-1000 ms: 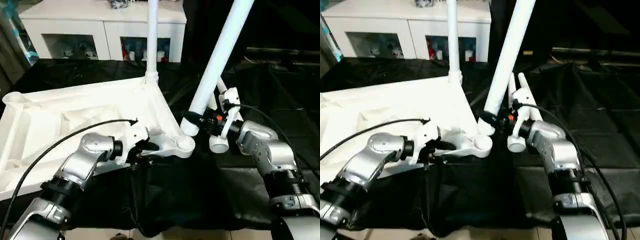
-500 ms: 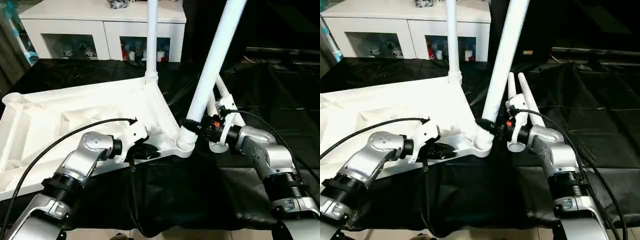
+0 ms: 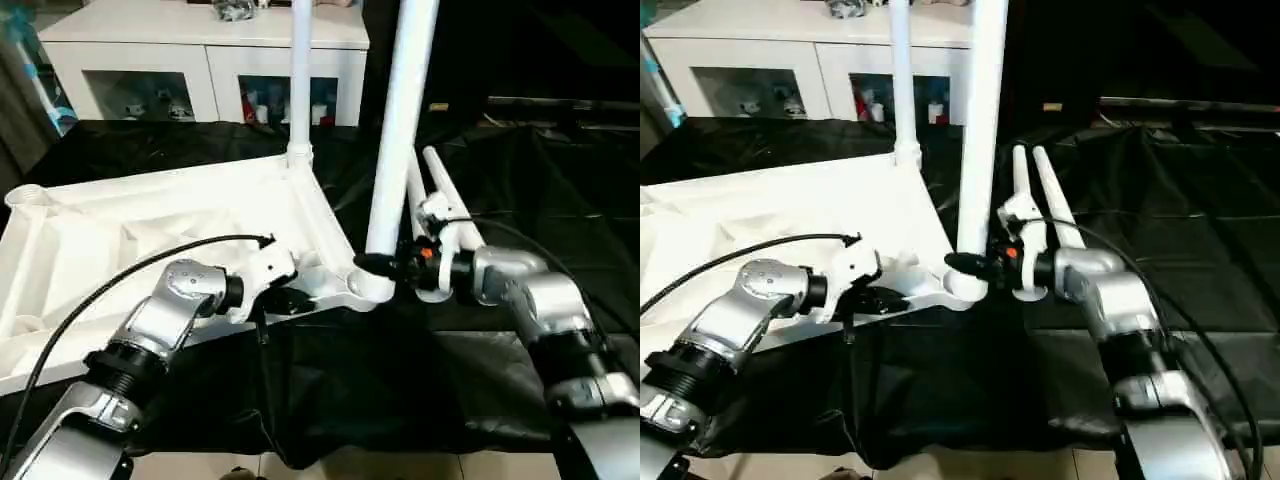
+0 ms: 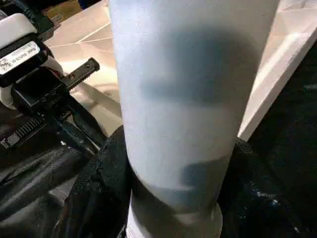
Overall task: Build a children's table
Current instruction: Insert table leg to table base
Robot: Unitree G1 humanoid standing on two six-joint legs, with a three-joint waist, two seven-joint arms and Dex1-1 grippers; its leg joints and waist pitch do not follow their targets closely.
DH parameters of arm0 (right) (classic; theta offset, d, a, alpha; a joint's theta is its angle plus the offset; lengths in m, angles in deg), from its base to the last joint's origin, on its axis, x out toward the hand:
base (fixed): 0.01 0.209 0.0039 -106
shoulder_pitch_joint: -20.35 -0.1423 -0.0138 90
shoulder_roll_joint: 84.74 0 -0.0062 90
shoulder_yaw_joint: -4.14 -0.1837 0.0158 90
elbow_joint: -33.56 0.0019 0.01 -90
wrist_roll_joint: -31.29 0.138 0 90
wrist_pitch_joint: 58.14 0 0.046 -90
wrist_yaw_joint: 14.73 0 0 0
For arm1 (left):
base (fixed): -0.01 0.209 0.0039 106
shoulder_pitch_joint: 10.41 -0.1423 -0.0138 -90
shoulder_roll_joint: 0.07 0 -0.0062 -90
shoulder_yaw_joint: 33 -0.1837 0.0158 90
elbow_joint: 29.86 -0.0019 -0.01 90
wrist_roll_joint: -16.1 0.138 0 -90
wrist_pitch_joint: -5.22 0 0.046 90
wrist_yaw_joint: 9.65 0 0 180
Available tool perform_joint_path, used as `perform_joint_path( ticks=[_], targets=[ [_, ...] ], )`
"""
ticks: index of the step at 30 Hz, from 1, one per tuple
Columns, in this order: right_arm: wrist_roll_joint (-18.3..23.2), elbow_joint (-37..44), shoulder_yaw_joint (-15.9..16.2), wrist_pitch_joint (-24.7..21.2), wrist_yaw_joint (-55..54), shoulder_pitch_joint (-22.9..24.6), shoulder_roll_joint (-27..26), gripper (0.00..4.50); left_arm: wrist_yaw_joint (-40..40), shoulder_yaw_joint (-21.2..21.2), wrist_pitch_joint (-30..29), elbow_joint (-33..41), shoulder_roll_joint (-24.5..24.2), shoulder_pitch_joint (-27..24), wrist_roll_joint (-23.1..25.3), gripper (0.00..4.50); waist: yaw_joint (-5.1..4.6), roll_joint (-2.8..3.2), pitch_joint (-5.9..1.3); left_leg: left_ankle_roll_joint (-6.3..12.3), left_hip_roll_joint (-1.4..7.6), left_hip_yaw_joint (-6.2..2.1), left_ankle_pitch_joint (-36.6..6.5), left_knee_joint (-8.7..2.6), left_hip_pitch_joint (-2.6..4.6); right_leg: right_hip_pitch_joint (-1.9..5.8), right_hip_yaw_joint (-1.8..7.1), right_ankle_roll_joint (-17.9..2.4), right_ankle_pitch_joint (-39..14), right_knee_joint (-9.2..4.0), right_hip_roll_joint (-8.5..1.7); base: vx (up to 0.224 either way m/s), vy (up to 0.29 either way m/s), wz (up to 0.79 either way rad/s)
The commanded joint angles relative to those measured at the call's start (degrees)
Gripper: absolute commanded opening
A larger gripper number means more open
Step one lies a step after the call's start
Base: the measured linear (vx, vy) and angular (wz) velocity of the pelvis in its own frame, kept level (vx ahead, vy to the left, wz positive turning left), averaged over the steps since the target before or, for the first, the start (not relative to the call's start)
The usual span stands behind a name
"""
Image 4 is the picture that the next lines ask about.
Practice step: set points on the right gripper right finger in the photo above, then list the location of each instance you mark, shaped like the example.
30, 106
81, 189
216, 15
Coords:
272, 198

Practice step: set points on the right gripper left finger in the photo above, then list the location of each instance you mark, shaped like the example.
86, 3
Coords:
99, 193

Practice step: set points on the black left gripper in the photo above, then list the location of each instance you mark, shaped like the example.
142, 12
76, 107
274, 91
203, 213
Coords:
39, 94

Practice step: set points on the white plastic table top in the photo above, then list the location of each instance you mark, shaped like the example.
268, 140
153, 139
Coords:
89, 34

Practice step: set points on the white plastic table leg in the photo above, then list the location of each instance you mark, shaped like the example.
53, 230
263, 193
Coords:
188, 99

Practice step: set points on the black plastic mat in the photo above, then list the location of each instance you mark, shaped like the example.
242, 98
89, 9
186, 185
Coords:
292, 148

